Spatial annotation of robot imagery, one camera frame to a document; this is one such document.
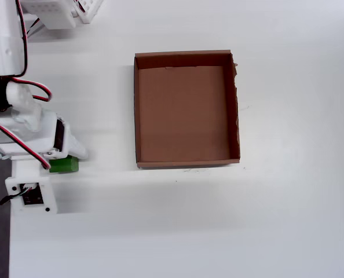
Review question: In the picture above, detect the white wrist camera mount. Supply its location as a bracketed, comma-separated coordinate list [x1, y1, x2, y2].
[5, 156, 58, 215]

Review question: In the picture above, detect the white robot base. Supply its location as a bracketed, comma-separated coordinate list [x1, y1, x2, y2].
[72, 0, 105, 24]

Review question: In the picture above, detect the red black wrist servo wire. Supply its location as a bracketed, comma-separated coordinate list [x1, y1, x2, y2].
[9, 0, 53, 103]

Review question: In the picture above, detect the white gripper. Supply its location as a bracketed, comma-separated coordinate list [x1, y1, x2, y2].
[0, 107, 90, 160]

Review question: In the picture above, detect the green cube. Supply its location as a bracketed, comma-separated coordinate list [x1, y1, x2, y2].
[48, 155, 80, 174]

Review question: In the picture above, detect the black camera cable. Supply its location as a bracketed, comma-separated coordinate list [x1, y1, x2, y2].
[0, 187, 31, 206]

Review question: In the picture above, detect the red black gripper servo wire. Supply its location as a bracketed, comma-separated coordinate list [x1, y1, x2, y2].
[0, 119, 52, 170]

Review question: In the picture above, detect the brown cardboard box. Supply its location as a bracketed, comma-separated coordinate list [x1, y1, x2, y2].
[133, 49, 242, 170]

